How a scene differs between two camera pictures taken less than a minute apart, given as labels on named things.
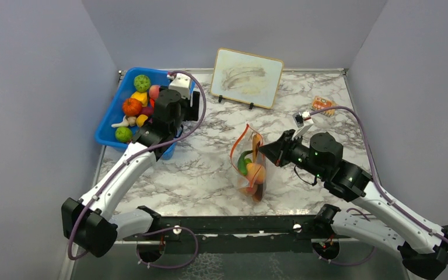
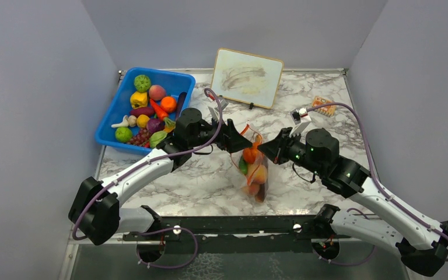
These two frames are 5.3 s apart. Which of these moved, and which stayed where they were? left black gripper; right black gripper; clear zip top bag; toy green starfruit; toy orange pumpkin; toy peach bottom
Moved: left black gripper; toy orange pumpkin
Stayed: clear zip top bag; toy peach bottom; right black gripper; toy green starfruit
